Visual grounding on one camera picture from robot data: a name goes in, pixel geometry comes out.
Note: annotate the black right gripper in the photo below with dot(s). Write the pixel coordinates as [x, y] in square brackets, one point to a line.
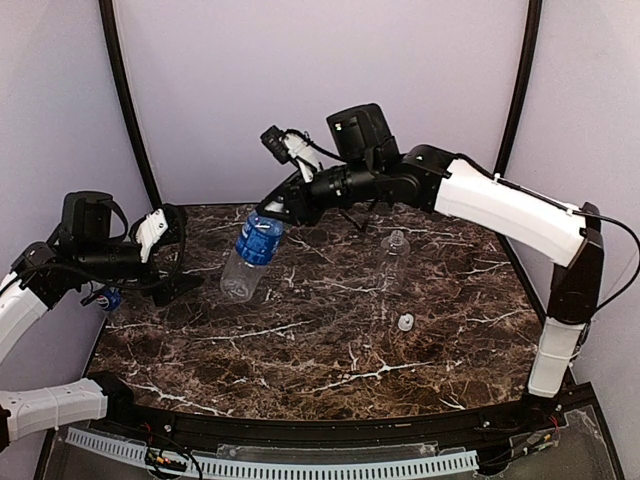
[293, 201]

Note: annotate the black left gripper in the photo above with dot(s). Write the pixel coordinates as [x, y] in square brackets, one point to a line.
[167, 284]

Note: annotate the blue label water bottle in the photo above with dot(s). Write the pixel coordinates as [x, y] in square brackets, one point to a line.
[252, 253]

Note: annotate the clear plastic bottle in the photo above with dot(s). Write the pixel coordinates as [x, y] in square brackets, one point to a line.
[392, 261]

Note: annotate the white pump bottle cap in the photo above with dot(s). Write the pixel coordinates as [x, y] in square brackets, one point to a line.
[406, 322]

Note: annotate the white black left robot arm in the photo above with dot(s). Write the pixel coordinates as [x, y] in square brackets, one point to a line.
[80, 252]

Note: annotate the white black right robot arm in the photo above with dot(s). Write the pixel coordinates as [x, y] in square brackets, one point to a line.
[371, 168]

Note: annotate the pepsi label bottle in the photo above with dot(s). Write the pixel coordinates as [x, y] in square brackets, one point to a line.
[108, 299]

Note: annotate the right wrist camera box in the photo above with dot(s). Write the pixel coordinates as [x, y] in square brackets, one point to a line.
[272, 140]

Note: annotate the black left corner post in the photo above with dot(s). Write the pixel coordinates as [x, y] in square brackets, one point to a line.
[125, 99]

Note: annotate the black corner post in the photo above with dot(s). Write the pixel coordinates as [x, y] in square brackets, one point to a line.
[523, 74]
[125, 99]

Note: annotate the grey slotted cable duct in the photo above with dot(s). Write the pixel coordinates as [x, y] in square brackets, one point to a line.
[237, 462]

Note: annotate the black right corner post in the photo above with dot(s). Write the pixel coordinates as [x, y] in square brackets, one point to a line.
[523, 74]

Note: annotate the black front table rail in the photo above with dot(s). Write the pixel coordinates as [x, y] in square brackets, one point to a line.
[486, 428]

